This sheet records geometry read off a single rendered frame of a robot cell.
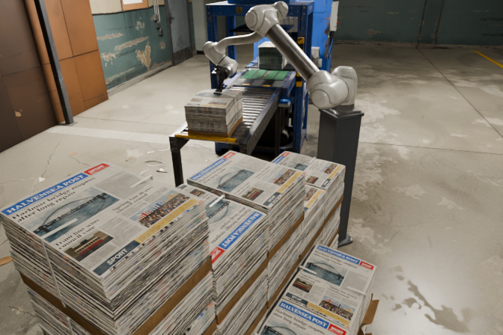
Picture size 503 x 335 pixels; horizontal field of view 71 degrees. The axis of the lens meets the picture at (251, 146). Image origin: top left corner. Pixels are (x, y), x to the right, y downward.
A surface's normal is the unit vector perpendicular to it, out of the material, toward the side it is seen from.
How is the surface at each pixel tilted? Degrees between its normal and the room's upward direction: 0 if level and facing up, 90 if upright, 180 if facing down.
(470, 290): 0
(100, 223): 0
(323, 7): 90
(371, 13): 90
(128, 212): 1
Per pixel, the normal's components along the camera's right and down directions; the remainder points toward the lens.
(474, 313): -0.01, -0.90
